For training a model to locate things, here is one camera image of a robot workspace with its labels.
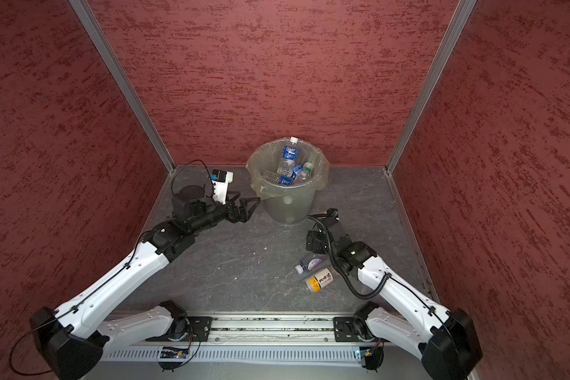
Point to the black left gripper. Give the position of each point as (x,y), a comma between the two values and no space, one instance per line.
(245,215)

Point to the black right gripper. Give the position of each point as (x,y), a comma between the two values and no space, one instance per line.
(313,238)

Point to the clear purple tinted bottle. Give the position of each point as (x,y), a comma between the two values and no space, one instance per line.
(308,263)

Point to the yellow white label bottle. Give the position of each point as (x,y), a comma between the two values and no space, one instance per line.
(319,280)

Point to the clear bottle white label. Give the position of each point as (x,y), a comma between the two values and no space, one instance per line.
(304,173)

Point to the blue label bottle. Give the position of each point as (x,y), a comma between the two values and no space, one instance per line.
(288,158)
(287,181)

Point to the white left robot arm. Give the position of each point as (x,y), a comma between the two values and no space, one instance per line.
(75,336)

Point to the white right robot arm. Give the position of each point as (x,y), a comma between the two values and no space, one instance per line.
(445,341)

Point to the grey mesh waste bin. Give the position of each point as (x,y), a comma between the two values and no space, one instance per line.
(287,209)

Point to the clear bin liner bag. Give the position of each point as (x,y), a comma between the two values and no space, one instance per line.
(267,157)

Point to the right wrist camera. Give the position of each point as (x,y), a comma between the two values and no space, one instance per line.
(332,212)

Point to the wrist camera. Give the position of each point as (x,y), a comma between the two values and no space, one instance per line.
(332,212)
(221,180)

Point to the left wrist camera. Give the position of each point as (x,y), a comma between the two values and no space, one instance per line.
(221,180)

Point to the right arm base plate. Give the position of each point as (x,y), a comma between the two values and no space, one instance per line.
(351,330)

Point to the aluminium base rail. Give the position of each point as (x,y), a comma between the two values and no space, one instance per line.
(227,328)

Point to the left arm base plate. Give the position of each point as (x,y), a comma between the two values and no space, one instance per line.
(191,328)

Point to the perforated cable duct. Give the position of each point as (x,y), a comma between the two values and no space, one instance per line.
(342,356)

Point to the left aluminium corner post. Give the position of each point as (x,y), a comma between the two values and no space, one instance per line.
(100,41)

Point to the aluminium corner post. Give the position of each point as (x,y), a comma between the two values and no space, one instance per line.
(100,41)
(451,36)

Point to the right aluminium corner post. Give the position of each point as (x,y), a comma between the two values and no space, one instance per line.
(451,36)

